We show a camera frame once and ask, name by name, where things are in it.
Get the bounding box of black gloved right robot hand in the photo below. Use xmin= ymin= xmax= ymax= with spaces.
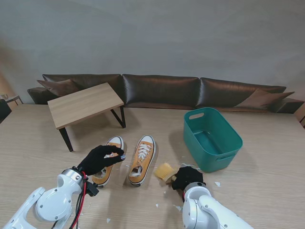
xmin=171 ymin=166 xmax=206 ymax=191

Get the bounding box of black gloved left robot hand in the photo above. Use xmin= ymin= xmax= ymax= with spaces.
xmin=77 ymin=145 xmax=126 ymax=177

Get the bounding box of wooden shoe brush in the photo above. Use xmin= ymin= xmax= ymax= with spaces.
xmin=153 ymin=162 xmax=179 ymax=184

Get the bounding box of yellow canvas sneaker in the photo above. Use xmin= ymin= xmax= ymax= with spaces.
xmin=91 ymin=135 xmax=125 ymax=188
xmin=128 ymin=135 xmax=156 ymax=187

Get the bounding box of green plastic basket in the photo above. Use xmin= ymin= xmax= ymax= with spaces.
xmin=183 ymin=107 xmax=244 ymax=173

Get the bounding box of small wooden black-legged bench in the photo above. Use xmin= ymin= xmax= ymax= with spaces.
xmin=47 ymin=83 xmax=126 ymax=153

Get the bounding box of brown sofa cushion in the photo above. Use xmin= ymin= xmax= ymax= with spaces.
xmin=37 ymin=79 xmax=81 ymax=97
xmin=235 ymin=89 xmax=295 ymax=110

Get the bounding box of dark brown leather sofa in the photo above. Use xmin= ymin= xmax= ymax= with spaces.
xmin=27 ymin=73 xmax=305 ymax=114

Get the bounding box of small wooden side table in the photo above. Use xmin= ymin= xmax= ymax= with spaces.
xmin=0 ymin=94 xmax=24 ymax=105

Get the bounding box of light wooden cabinet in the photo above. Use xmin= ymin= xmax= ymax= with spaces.
xmin=293 ymin=102 xmax=305 ymax=129

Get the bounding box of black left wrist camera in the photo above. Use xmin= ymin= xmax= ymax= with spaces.
xmin=86 ymin=181 xmax=100 ymax=197

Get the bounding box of red left arm cable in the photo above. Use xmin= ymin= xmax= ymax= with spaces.
xmin=69 ymin=171 xmax=88 ymax=229

